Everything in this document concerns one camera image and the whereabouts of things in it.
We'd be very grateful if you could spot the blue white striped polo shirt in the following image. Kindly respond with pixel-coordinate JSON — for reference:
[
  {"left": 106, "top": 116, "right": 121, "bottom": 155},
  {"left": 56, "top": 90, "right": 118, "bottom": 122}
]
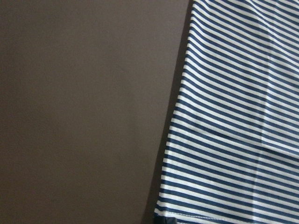
[{"left": 154, "top": 0, "right": 299, "bottom": 224}]

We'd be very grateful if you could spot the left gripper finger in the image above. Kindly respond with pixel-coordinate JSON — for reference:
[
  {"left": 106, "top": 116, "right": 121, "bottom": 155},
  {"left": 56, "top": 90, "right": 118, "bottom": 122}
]
[{"left": 154, "top": 217, "right": 176, "bottom": 224}]

